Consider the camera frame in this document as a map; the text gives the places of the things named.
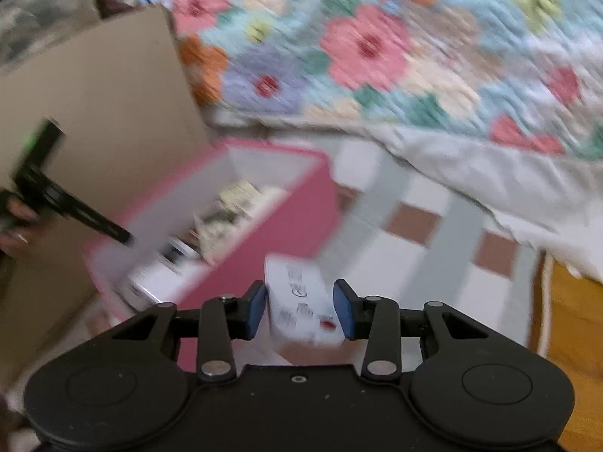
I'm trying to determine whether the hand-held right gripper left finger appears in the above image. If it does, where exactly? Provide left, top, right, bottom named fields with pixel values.
left=110, top=280, right=268, bottom=383

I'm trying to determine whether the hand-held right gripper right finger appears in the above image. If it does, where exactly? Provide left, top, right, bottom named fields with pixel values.
left=332, top=279, right=488, bottom=380

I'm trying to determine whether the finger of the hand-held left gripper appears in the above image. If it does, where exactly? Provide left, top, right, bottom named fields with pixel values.
left=63, top=193, right=135, bottom=246

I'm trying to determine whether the white labelled carton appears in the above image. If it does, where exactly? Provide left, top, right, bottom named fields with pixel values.
left=263, top=254, right=348, bottom=351

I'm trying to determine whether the pink cardboard box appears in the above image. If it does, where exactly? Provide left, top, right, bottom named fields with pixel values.
left=85, top=144, right=340, bottom=373

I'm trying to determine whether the person's left hand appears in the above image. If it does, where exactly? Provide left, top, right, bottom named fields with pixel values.
left=0, top=199, right=41, bottom=257

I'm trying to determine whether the small white box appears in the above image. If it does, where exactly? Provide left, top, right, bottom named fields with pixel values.
left=127, top=261, right=191, bottom=304

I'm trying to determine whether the pale printed packet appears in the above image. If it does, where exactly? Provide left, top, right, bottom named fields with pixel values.
left=193, top=181, right=288, bottom=264

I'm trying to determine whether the grey white checkered sheet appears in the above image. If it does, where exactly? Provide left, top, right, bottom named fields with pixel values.
left=325, top=141, right=554, bottom=363

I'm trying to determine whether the large beige cardboard box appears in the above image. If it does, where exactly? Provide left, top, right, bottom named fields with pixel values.
left=0, top=5, right=213, bottom=382

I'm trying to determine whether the grey patterned cloth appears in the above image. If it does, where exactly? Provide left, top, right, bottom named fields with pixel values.
left=0, top=0, right=102, bottom=73

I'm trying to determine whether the floral quilt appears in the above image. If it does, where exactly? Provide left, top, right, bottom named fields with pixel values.
left=146, top=0, right=603, bottom=283

